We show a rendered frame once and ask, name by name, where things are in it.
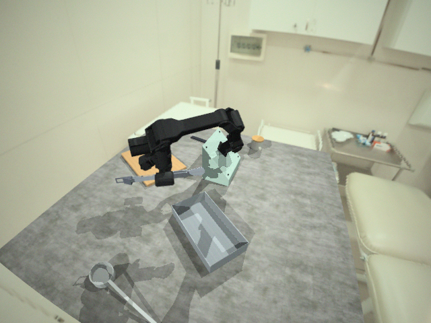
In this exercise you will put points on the grey short cylinder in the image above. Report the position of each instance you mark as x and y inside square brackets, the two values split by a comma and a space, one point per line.
[102, 275]

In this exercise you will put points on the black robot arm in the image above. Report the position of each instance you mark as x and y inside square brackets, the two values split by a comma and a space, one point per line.
[162, 133]

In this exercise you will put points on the white cylinder with orange lid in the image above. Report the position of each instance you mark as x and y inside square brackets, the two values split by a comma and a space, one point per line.
[257, 142]

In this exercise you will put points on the light wooden board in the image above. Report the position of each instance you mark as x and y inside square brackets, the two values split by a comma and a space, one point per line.
[134, 163]

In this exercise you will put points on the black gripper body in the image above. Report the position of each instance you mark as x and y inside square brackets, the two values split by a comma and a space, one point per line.
[165, 177]

